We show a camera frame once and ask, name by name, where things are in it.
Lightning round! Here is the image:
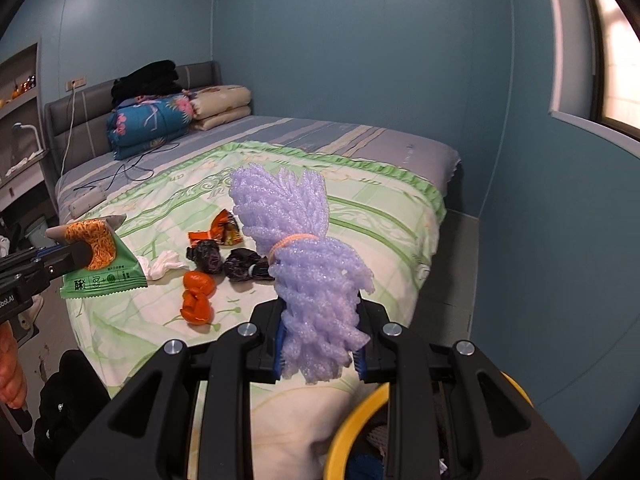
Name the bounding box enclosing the black plastic bag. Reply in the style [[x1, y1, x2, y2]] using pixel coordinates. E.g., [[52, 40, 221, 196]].
[[186, 239, 224, 276], [222, 248, 277, 282]]

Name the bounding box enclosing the black clothes pile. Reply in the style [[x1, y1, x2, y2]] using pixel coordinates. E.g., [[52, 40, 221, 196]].
[[110, 60, 183, 109]]

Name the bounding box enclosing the grey upholstered headboard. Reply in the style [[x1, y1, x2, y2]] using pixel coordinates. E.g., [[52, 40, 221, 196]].
[[44, 60, 223, 211]]

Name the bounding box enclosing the white wall shelf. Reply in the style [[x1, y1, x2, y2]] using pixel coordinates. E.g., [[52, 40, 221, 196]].
[[0, 42, 51, 211]]

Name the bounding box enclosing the white desk lamp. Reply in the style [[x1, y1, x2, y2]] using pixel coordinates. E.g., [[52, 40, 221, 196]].
[[12, 122, 47, 156]]

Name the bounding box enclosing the blue floral folded quilt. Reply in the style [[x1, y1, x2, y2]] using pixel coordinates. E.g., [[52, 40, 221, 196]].
[[105, 92, 196, 161]]

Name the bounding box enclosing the beige folded quilt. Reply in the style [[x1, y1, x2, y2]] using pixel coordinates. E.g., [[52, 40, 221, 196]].
[[187, 85, 252, 132]]

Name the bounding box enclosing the purple foam net bundle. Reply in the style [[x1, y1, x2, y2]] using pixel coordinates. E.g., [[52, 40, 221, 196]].
[[228, 165, 376, 387]]

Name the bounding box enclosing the grey striped bedsheet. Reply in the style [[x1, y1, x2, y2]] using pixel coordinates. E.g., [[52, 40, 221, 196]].
[[54, 115, 461, 221]]

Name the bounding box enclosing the orange plastic bag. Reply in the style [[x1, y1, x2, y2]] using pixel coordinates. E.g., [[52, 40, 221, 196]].
[[180, 270, 217, 327]]

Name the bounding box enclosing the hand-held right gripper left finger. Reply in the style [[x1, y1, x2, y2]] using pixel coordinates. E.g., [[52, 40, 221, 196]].
[[55, 300, 291, 480]]

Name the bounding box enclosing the white charging cable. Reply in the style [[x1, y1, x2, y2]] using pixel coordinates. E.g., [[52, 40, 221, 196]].
[[61, 87, 77, 173]]

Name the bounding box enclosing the orange snack wrapper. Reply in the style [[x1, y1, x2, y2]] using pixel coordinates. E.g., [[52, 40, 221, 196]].
[[187, 208, 244, 247]]

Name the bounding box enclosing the black bin with yellow rim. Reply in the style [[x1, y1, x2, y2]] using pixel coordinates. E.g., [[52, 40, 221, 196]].
[[322, 371, 535, 480]]

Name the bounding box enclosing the grey plastic box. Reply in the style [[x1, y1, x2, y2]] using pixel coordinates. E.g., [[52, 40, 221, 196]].
[[25, 215, 51, 248]]

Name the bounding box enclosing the brown framed window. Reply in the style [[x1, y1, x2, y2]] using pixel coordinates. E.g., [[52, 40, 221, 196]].
[[547, 0, 640, 142]]

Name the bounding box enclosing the person's left hand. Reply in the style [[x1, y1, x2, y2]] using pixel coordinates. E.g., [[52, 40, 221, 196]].
[[0, 320, 27, 411]]

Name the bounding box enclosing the black cable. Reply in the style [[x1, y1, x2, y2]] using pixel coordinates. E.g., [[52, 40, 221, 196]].
[[74, 141, 181, 195]]

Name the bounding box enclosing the green snack packet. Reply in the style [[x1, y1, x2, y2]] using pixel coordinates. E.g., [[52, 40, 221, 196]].
[[46, 215, 149, 302]]

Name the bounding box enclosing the dark cloth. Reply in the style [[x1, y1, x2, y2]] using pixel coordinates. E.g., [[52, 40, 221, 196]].
[[32, 350, 113, 480]]

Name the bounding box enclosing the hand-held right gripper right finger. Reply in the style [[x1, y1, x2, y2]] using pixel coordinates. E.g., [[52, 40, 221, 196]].
[[352, 295, 583, 480]]

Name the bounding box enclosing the green patterned quilt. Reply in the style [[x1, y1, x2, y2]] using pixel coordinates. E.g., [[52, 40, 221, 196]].
[[57, 141, 447, 480]]

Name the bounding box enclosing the white plastic bag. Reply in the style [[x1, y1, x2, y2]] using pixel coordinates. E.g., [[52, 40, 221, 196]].
[[136, 251, 189, 282]]

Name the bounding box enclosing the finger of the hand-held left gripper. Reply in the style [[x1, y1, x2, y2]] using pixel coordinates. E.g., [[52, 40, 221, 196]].
[[20, 240, 101, 292]]

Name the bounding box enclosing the orange shelf ornament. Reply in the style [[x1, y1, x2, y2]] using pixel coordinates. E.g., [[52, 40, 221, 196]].
[[11, 75, 38, 99]]

